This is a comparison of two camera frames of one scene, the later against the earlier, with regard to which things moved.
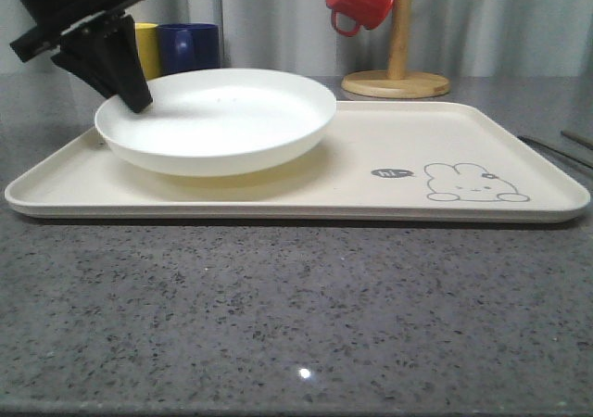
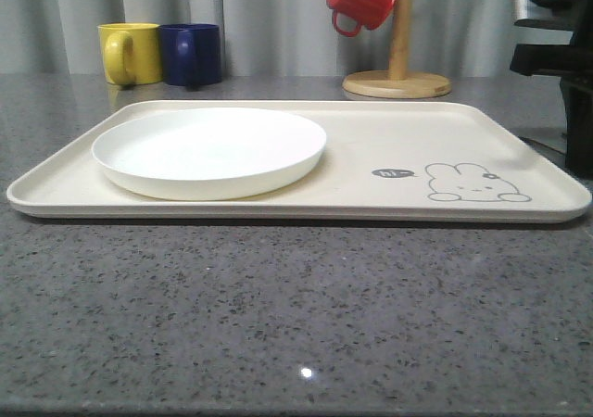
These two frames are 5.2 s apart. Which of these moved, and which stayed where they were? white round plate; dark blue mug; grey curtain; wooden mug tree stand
Moved: white round plate
Stayed: grey curtain; dark blue mug; wooden mug tree stand
